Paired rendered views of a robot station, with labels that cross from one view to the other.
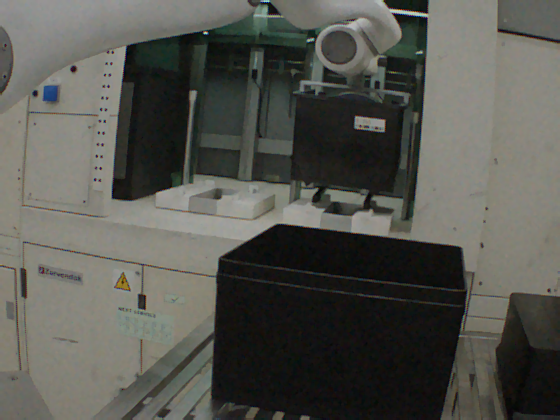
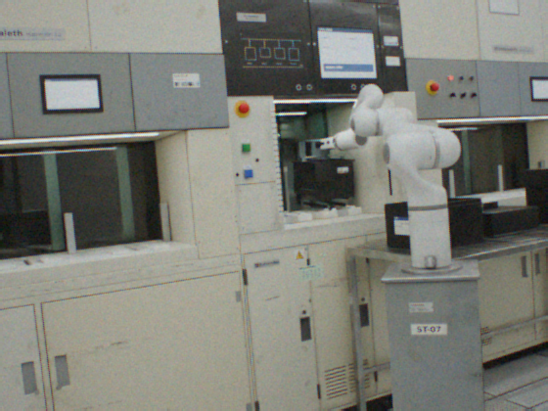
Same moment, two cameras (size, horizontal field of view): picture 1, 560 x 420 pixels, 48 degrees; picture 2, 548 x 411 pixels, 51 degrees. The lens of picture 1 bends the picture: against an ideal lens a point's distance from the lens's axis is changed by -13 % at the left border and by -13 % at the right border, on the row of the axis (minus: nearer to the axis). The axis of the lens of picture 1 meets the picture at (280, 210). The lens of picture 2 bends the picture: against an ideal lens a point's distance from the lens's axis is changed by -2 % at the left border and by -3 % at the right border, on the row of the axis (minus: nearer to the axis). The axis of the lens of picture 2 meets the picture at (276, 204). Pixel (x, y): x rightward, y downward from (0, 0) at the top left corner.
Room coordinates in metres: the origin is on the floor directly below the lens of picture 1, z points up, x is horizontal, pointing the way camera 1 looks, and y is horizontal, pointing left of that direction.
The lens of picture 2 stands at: (-0.58, 1.81, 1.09)
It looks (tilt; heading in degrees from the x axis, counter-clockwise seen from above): 3 degrees down; 322
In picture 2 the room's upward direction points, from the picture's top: 5 degrees counter-clockwise
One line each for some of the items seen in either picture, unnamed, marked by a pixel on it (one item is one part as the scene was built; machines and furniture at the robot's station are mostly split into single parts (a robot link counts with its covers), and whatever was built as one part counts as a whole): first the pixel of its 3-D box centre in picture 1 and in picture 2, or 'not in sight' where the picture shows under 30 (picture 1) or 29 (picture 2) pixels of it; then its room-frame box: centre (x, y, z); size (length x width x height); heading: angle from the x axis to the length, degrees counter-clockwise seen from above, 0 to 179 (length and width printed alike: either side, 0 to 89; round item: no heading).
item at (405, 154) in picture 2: not in sight; (414, 170); (0.55, 0.36, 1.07); 0.19 x 0.12 x 0.24; 59
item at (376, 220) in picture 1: (342, 212); (331, 210); (1.45, -0.13, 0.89); 0.22 x 0.21 x 0.04; 169
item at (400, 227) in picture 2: (350, 318); (433, 222); (0.84, -0.10, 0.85); 0.28 x 0.28 x 0.17; 77
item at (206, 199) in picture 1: (217, 197); (280, 217); (1.50, 0.14, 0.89); 0.22 x 0.21 x 0.04; 169
